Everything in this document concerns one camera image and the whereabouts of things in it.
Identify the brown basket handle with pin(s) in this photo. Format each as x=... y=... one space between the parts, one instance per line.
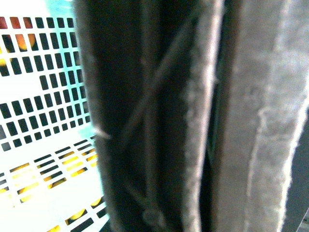
x=200 y=110

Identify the light blue plastic basket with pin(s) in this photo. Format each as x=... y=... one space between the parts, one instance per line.
x=49 y=178

